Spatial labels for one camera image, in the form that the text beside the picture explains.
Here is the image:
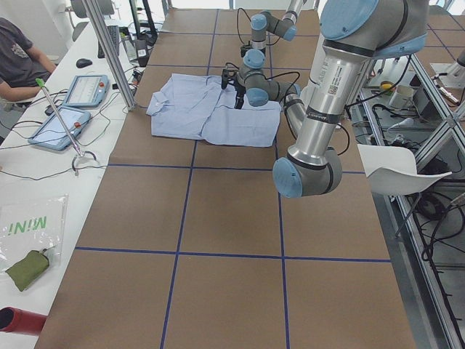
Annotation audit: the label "aluminium frame post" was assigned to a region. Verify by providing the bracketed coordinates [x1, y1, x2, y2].
[83, 0, 136, 111]

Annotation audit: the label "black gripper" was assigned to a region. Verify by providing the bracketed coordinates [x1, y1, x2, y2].
[234, 85, 246, 109]

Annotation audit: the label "light blue striped shirt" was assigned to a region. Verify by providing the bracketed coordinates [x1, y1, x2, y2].
[146, 73, 280, 148]

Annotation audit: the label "clear plastic bag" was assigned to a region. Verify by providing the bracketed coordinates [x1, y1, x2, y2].
[1, 194, 68, 274]

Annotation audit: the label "red cylinder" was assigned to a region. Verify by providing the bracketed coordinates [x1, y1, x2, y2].
[1, 307, 47, 337]

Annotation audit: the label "green fabric pouch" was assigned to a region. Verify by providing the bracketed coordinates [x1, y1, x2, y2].
[6, 249, 50, 292]

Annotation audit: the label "black computer mouse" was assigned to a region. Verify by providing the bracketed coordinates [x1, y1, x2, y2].
[76, 58, 93, 68]

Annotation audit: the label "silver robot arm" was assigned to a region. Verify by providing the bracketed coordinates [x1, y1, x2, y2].
[233, 1, 429, 198]
[248, 0, 307, 53]

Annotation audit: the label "seated person grey shirt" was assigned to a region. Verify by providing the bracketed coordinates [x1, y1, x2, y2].
[1, 17, 57, 102]

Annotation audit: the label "white plastic chair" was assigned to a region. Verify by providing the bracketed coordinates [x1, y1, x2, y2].
[357, 144, 452, 196]

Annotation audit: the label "teach pendant far side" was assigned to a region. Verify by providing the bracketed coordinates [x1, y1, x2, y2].
[28, 106, 91, 151]

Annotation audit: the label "teach pendant near shirt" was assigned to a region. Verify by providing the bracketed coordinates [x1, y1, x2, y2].
[62, 75, 109, 108]

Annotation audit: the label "pink reacher grabber stick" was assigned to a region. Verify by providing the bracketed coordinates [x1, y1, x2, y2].
[36, 79, 97, 177]

